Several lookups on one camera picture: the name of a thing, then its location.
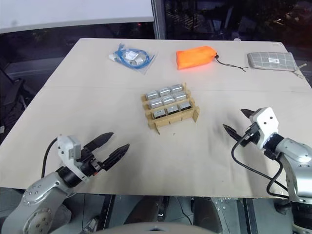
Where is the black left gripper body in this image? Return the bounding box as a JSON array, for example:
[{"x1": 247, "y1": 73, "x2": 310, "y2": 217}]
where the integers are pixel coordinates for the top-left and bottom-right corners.
[{"x1": 78, "y1": 146, "x2": 103, "y2": 176}]

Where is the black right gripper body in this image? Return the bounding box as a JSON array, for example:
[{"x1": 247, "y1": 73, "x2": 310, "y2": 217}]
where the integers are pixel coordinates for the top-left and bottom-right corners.
[{"x1": 243, "y1": 123, "x2": 262, "y2": 147}]

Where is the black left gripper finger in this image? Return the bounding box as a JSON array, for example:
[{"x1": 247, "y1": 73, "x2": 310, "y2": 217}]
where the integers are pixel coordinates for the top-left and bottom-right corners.
[
  {"x1": 101, "y1": 143, "x2": 130, "y2": 172},
  {"x1": 84, "y1": 132, "x2": 115, "y2": 152}
]

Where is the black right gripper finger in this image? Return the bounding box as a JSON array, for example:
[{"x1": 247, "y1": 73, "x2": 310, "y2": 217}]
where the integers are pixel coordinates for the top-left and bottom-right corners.
[
  {"x1": 240, "y1": 109, "x2": 255, "y2": 120},
  {"x1": 223, "y1": 123, "x2": 245, "y2": 142}
]

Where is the cardboard divider tray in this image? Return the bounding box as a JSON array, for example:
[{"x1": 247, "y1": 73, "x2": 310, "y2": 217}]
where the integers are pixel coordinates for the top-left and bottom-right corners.
[{"x1": 140, "y1": 82, "x2": 201, "y2": 136}]

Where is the grey checked pouch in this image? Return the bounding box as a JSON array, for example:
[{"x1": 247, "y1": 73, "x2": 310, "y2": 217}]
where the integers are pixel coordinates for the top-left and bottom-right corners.
[{"x1": 247, "y1": 52, "x2": 297, "y2": 73}]

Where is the grey rounded shape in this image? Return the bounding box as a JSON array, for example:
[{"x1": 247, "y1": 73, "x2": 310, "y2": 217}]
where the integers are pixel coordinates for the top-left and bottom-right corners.
[{"x1": 58, "y1": 204, "x2": 73, "y2": 230}]

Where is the orange fabric pouch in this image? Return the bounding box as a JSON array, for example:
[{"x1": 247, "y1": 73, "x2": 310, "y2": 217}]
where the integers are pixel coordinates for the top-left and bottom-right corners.
[{"x1": 176, "y1": 45, "x2": 218, "y2": 71}]

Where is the metal table leg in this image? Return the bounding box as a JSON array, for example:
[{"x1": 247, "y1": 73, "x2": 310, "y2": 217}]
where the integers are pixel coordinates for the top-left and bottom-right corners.
[{"x1": 242, "y1": 198, "x2": 258, "y2": 234}]

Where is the black rounded shape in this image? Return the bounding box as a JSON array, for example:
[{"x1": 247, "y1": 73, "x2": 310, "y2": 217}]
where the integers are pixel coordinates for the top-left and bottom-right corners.
[{"x1": 191, "y1": 197, "x2": 220, "y2": 234}]

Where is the white board panel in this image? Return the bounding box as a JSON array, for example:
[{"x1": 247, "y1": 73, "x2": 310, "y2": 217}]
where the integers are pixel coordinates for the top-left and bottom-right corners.
[{"x1": 0, "y1": 0, "x2": 155, "y2": 34}]

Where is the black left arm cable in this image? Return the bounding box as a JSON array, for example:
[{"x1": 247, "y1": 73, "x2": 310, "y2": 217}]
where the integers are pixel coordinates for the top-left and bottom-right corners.
[{"x1": 41, "y1": 136, "x2": 60, "y2": 178}]

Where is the black drawstring cord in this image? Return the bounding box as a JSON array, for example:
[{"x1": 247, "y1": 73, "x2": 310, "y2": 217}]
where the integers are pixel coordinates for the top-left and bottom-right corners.
[{"x1": 214, "y1": 54, "x2": 249, "y2": 73}]

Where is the beige pouch pull string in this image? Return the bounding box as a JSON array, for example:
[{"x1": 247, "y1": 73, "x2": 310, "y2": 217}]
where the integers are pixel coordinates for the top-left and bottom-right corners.
[{"x1": 292, "y1": 63, "x2": 308, "y2": 80}]

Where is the bagged blue cable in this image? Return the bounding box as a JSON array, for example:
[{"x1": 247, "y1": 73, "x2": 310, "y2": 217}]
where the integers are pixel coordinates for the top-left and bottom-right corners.
[{"x1": 108, "y1": 43, "x2": 159, "y2": 75}]

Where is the grey window frame pillar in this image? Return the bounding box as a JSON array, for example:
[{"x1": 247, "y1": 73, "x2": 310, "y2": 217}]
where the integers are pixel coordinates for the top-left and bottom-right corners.
[{"x1": 151, "y1": 0, "x2": 168, "y2": 39}]

